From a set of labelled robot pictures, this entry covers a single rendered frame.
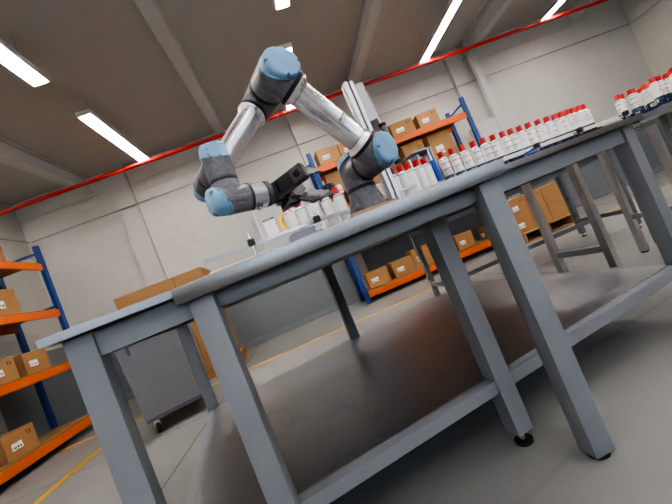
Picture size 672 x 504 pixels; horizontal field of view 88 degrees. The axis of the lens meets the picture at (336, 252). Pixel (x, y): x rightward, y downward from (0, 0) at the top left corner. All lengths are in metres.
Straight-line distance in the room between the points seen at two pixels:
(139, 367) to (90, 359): 2.44
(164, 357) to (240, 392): 2.50
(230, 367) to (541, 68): 8.30
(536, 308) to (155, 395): 3.01
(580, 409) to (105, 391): 1.17
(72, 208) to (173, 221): 1.65
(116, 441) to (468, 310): 0.97
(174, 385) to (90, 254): 4.07
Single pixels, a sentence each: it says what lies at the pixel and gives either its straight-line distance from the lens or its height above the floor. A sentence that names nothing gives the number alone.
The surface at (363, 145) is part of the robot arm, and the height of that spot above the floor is 1.07.
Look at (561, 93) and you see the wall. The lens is 8.67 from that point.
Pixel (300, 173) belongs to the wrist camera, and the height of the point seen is 1.00.
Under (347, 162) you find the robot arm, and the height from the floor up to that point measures 1.07.
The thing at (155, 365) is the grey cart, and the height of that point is 0.54.
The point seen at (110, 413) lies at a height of 0.62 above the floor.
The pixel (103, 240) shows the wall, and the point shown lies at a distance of 6.99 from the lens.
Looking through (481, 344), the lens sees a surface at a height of 0.34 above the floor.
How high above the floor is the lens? 0.73
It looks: 2 degrees up
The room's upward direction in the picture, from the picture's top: 22 degrees counter-clockwise
